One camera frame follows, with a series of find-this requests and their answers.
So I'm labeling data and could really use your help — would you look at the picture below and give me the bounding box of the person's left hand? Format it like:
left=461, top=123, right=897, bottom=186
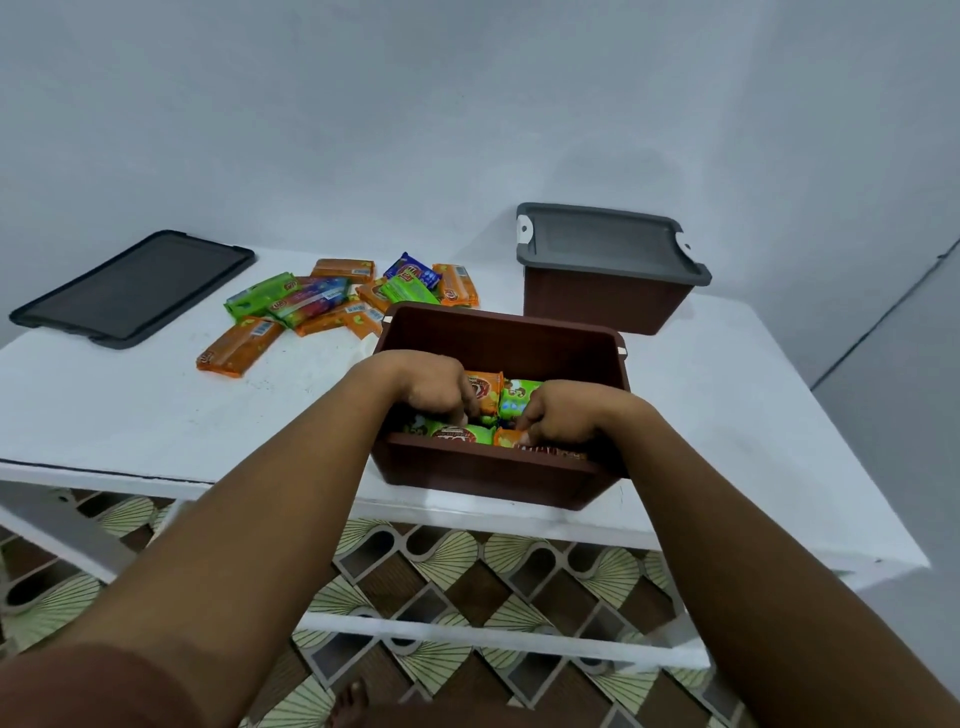
left=352, top=350, right=481, bottom=427

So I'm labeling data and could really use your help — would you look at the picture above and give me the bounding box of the person's right hand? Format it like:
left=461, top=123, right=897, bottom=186
left=515, top=380, right=654, bottom=449

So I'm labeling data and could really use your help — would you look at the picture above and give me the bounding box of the orange snack packet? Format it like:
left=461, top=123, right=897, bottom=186
left=463, top=370, right=505, bottom=423
left=491, top=427, right=590, bottom=461

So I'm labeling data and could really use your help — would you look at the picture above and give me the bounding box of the dark grey lid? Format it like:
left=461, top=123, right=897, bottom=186
left=8, top=230, right=257, bottom=351
left=515, top=202, right=712, bottom=288

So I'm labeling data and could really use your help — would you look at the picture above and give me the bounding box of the pile of colourful snacks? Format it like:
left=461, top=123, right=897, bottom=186
left=196, top=251, right=480, bottom=379

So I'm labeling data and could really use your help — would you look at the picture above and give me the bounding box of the person's left forearm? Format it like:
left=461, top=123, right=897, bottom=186
left=0, top=359, right=406, bottom=728

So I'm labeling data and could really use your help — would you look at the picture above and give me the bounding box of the person's right forearm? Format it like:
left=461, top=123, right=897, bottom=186
left=611, top=397, right=960, bottom=728

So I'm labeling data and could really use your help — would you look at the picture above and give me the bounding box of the person's foot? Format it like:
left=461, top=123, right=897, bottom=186
left=326, top=678, right=373, bottom=728

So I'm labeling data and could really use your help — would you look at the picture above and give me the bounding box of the brown sleeve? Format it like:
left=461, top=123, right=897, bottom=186
left=0, top=644, right=204, bottom=728

